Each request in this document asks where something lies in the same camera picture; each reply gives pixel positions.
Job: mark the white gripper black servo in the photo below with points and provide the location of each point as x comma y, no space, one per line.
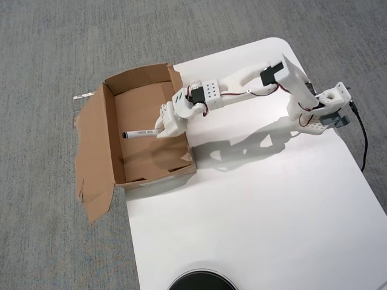
171,123

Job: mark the white marker pen black cap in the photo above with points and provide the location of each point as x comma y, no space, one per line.
139,133

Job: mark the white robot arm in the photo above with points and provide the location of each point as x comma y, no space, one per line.
236,81

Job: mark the open brown cardboard box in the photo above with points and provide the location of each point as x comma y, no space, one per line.
145,157

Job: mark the white paper strip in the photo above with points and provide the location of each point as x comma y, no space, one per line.
83,96

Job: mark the black round disc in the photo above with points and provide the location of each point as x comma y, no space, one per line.
201,279

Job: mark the grey table clamp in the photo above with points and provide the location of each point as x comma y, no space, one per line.
343,122

